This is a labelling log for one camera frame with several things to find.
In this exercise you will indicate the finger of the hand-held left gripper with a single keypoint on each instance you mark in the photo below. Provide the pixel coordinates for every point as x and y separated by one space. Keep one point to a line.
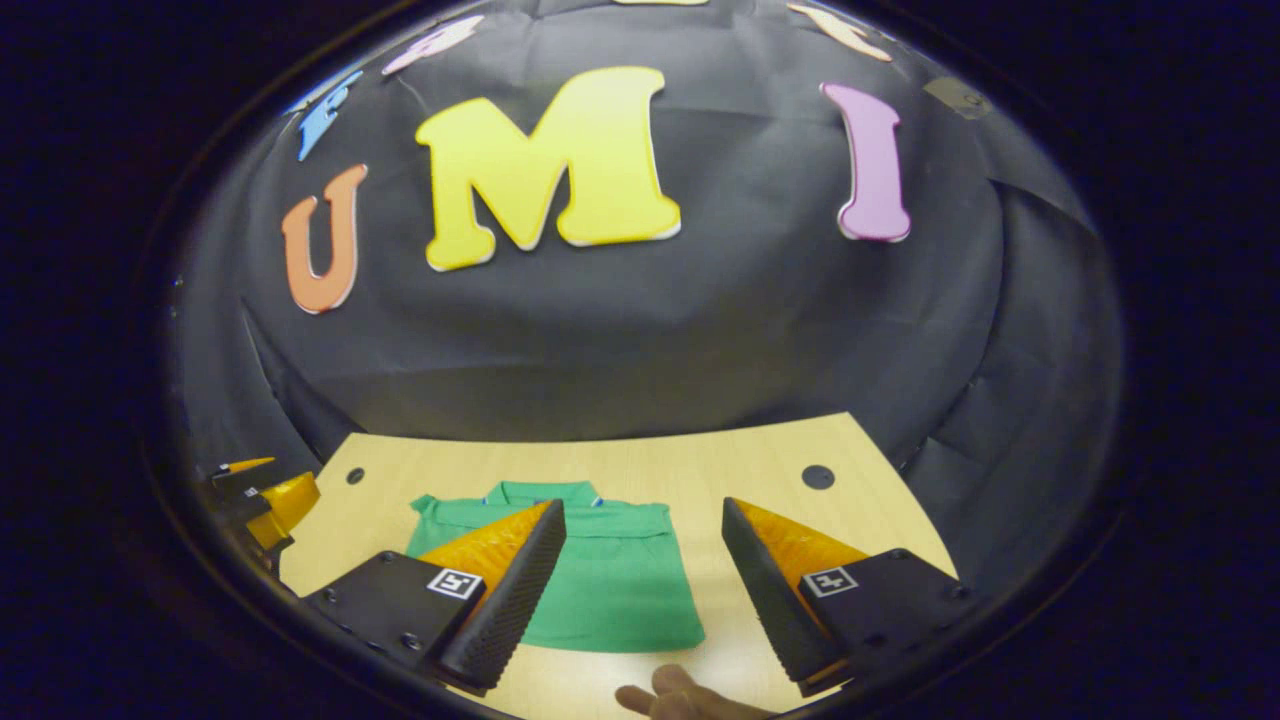
285 505
245 465

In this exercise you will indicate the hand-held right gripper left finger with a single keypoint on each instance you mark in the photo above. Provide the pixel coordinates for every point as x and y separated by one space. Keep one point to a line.
515 600

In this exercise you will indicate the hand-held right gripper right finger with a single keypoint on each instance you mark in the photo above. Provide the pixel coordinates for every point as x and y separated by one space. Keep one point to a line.
765 590

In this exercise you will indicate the green T-shirt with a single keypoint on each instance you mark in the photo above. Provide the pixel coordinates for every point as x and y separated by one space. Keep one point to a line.
620 590

